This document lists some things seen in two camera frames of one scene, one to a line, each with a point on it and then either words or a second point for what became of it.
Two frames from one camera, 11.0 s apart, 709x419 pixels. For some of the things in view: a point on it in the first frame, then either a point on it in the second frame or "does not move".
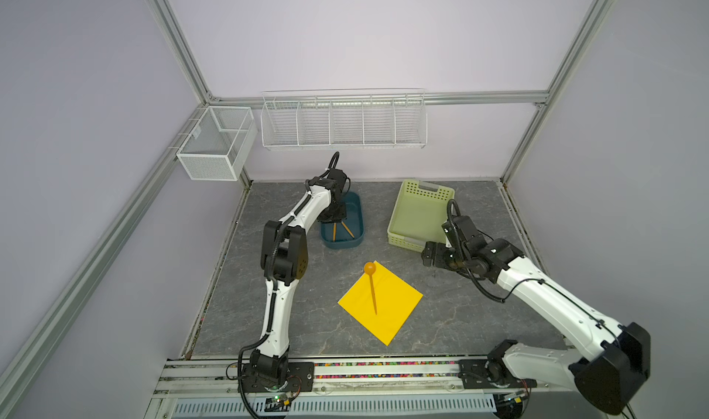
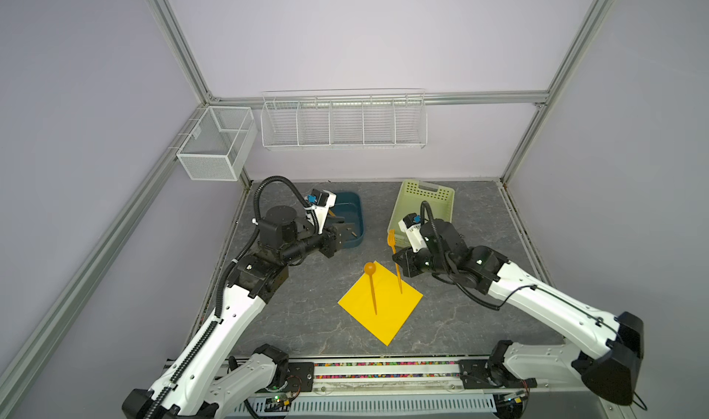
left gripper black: x=342 y=216 → x=330 y=243
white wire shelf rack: x=343 y=119 does not move
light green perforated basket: x=418 y=213 does not move
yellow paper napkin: x=395 y=302 does not move
